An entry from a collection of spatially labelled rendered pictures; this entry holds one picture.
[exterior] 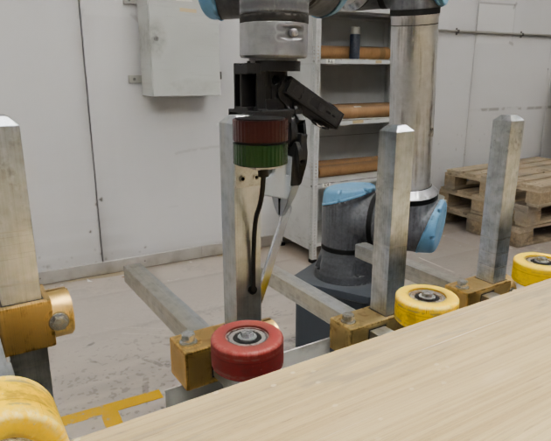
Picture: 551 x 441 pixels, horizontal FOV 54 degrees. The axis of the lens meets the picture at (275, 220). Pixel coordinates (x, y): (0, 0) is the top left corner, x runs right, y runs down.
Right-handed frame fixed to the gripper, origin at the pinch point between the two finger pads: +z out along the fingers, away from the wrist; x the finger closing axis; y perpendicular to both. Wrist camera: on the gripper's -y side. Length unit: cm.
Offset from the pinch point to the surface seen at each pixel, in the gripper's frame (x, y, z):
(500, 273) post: 9.4, -38.8, 14.9
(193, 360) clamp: 10.3, 19.3, 14.2
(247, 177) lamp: 9.9, 11.8, -6.9
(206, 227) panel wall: -247, -100, 78
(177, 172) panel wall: -248, -82, 40
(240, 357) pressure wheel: 19.3, 17.9, 9.8
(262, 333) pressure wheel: 16.4, 13.5, 9.5
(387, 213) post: 8.7, -11.8, 0.7
